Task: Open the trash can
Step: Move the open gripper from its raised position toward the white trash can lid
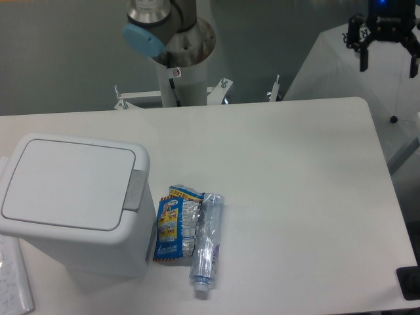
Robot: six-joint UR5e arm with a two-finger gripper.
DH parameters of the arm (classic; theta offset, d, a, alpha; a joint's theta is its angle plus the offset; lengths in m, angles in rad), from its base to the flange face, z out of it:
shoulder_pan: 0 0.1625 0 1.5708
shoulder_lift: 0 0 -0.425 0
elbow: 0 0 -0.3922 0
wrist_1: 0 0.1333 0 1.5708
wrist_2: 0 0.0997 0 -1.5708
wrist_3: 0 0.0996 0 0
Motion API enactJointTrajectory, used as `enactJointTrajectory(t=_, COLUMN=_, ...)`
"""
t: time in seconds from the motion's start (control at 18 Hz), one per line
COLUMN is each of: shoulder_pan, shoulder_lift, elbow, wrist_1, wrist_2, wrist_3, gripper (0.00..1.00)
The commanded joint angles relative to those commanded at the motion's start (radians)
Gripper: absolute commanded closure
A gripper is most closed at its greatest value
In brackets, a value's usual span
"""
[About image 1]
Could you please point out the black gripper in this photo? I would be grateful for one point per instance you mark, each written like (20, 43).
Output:
(391, 21)

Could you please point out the crushed clear plastic bottle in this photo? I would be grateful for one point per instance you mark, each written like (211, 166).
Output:
(205, 257)

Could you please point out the white metal base frame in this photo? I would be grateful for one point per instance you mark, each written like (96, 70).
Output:
(173, 95)

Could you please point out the white trash can lid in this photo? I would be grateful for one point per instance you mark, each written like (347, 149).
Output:
(67, 184)

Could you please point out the black device at edge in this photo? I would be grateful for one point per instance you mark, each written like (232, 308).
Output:
(408, 278)

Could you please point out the white umbrella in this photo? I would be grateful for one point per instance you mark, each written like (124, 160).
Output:
(331, 70)

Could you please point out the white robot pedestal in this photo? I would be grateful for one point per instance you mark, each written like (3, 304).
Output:
(187, 75)

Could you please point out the grey lid push button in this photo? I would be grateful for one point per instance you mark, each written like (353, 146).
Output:
(134, 190)

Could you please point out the white plastic trash can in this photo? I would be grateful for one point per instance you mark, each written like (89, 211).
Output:
(122, 251)

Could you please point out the white paper notebook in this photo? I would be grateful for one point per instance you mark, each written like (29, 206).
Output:
(16, 294)

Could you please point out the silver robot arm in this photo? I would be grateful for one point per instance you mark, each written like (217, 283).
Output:
(171, 33)

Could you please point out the blue snack wrapper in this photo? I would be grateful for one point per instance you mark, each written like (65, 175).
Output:
(177, 223)

